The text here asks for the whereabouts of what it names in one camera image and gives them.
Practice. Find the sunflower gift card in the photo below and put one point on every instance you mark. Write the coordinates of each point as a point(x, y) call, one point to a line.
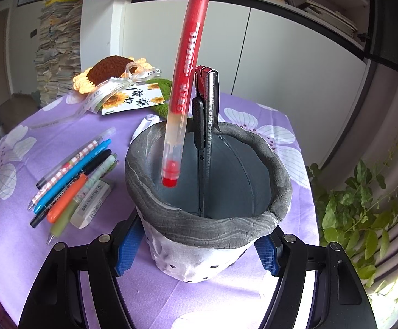
point(140, 97)

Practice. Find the tall stack of papers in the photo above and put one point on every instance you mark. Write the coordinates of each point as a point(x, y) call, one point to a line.
point(58, 58)

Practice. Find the grey and white pen holder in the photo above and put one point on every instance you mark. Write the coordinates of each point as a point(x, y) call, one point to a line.
point(185, 257)

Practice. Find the green crochet leaf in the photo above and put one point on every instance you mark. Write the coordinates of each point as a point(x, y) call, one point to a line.
point(164, 89)

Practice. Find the stack of worn books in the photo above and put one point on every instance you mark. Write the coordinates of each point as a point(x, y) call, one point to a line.
point(332, 20)

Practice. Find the green and white printed pen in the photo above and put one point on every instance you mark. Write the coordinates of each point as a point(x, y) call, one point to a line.
point(60, 228)

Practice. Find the clear pen with black tip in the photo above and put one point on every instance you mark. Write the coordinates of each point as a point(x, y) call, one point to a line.
point(106, 133)

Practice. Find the black wall switch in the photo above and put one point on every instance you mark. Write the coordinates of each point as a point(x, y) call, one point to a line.
point(33, 33)

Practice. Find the red pen with clear grip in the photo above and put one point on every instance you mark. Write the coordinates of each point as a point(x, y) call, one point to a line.
point(185, 58)

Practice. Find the black and red utility knife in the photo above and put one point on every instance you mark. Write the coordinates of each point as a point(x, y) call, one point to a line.
point(212, 109)

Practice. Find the purple floral tablecloth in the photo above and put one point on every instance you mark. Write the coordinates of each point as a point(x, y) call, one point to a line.
point(10, 219)

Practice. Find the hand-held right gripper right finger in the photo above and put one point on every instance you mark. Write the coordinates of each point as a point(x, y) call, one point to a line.
point(267, 257)

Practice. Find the blue pen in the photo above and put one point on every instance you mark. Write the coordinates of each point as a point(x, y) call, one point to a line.
point(96, 153)

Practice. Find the white correction tape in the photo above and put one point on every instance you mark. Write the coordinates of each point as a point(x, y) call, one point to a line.
point(147, 121)

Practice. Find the pink checked pen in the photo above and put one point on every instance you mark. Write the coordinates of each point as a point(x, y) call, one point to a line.
point(82, 156)

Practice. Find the green potted plant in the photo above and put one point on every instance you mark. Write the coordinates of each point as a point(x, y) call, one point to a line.
point(339, 209)

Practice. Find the orange pen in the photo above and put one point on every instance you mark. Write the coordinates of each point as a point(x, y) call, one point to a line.
point(65, 202)

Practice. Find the translucent printed ribbon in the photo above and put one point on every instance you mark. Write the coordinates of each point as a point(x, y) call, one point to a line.
point(82, 108)

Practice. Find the white eraser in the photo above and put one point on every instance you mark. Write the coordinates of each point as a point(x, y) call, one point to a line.
point(91, 205)

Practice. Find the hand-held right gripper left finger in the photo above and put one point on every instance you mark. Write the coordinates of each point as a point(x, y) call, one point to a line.
point(127, 253)

